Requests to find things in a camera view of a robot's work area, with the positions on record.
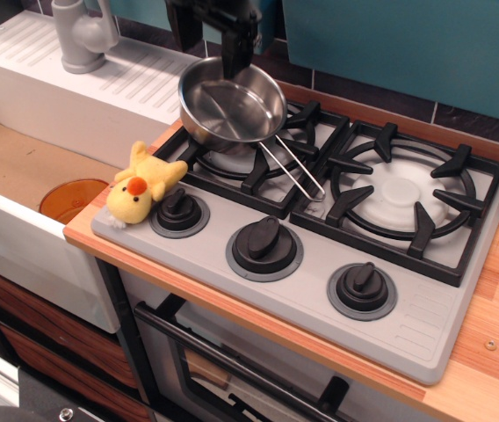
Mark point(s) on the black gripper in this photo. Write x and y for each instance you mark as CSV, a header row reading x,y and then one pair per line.
x,y
237,21

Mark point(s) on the stainless steel pan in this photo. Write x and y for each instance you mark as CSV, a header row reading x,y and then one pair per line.
x,y
231,116

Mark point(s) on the black left stove knob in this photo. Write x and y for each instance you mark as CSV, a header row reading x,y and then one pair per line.
x,y
179,215

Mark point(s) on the black stove knob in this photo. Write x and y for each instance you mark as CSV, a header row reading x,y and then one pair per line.
x,y
264,251
362,292
179,215

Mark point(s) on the black middle stove knob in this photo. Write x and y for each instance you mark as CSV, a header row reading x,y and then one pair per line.
x,y
264,251

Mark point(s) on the grey toy stove top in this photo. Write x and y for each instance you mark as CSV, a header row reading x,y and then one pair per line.
x,y
416,339

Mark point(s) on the black right stove knob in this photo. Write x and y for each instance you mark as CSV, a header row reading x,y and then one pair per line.
x,y
362,292

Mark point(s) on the grey toy faucet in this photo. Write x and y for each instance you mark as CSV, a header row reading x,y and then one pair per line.
x,y
84,39

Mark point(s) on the black left burner grate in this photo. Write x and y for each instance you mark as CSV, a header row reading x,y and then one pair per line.
x,y
272,178

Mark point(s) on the black burner grate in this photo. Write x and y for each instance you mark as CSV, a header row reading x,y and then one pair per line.
x,y
272,178
421,206

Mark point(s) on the yellow stuffed duck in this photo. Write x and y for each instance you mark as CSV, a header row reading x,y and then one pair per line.
x,y
146,180

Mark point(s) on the white toy sink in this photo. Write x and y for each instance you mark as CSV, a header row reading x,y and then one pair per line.
x,y
57,127

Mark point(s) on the orange plastic plate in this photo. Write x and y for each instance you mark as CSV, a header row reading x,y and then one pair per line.
x,y
66,201

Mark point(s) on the black right burner grate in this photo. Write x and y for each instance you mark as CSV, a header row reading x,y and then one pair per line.
x,y
421,206

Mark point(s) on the wooden drawer cabinet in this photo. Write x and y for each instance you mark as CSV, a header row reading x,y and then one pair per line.
x,y
76,356

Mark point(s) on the oven door with handle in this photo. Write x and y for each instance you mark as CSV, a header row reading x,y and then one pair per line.
x,y
221,371

